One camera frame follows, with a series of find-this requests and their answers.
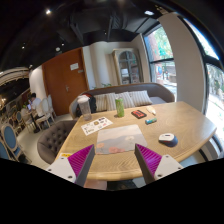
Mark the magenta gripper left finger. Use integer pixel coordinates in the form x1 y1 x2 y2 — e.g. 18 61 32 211
47 145 95 187

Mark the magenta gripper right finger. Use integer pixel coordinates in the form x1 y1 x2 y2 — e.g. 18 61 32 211
134 144 183 184

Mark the white and black computer mouse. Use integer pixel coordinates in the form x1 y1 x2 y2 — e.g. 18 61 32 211
159 133 178 147

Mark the grey tufted armchair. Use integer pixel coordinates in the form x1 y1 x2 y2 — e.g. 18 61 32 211
37 120 76 164

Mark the teal small tube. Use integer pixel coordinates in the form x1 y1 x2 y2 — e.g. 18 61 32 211
145 118 157 125

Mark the white sticker sheet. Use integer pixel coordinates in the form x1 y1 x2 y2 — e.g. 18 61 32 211
81 117 112 136

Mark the cream folded paper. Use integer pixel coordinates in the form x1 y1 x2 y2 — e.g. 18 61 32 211
146 106 156 115

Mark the white dining chair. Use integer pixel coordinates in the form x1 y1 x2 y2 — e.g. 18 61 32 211
36 98 53 125

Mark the clear plastic water bottle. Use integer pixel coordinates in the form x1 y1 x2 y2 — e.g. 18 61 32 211
78 95 91 121

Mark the black backpack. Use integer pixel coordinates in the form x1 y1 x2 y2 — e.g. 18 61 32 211
75 93 97 117

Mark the striped cushion right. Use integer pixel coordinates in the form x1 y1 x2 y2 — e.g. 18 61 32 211
129 90 152 107

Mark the striped cushion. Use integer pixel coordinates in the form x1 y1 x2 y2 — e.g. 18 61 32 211
129 90 152 107
106 92 134 111
95 94 107 112

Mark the blue upholstered chair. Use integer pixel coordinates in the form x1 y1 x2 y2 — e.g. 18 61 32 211
1 124 22 160

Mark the striped cushion left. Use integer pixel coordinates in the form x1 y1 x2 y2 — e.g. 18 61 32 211
95 94 107 112

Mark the striped cushion middle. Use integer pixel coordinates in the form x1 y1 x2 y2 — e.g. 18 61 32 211
106 92 134 111

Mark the green drink bottle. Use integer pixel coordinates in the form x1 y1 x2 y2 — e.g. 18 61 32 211
115 98 124 117

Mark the grey curved sofa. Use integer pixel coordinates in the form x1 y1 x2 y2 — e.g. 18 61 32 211
68 82 176 120

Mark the seated person white shirt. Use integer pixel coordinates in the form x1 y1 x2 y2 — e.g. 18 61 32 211
31 93 43 120

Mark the orange wooden door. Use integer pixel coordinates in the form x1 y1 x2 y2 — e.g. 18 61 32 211
42 48 89 115

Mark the arched glass display cabinet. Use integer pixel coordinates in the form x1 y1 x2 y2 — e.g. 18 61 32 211
112 48 143 85

